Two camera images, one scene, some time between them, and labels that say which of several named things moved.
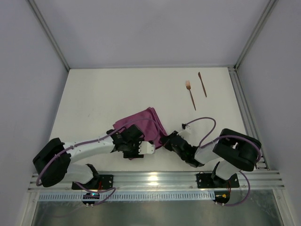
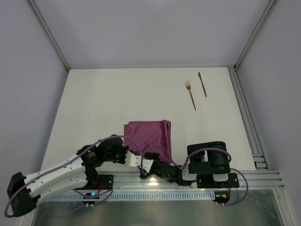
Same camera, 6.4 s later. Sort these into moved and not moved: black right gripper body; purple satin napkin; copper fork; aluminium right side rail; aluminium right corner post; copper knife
Moved: purple satin napkin; black right gripper body
Not moved: copper knife; aluminium right side rail; aluminium right corner post; copper fork
